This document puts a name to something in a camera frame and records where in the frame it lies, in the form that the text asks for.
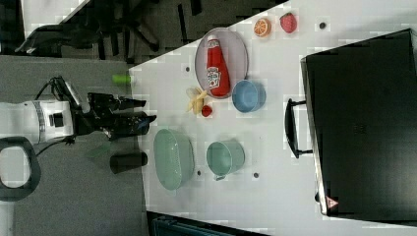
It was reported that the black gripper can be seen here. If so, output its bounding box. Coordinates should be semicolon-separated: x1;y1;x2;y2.
74;92;156;141

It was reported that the black oven door handle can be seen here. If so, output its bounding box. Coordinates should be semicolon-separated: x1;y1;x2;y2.
284;99;313;158

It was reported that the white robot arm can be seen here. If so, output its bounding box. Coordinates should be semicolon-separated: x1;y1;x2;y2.
1;92;156;202

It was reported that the small black cylinder cup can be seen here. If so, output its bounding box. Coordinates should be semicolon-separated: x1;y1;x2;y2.
109;151;148;174

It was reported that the green colander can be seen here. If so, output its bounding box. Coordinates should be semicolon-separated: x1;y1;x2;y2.
153;129;195;191

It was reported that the peeled toy banana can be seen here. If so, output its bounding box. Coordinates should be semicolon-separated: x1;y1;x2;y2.
186;88;208;115

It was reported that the small red strawberry toy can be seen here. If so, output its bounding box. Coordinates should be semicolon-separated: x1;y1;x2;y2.
202;105;212;117

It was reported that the black office chair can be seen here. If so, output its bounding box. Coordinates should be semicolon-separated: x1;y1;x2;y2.
14;0;205;62

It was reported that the red ketchup bottle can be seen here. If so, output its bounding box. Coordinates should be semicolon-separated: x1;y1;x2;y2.
207;34;230;97

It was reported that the green mug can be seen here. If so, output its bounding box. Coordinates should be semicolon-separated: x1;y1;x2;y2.
206;140;245;181

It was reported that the blue bowl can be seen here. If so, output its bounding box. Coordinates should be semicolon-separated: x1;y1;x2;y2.
232;80;267;113

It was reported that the grey oval plate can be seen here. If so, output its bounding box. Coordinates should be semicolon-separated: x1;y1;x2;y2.
195;28;249;98

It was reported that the orange slice toy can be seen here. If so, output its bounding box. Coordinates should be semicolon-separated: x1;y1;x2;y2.
254;18;271;37

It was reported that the large red strawberry toy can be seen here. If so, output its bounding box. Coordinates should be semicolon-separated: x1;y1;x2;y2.
279;13;298;33

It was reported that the blue metal frame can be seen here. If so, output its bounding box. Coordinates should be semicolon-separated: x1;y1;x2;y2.
147;210;268;236

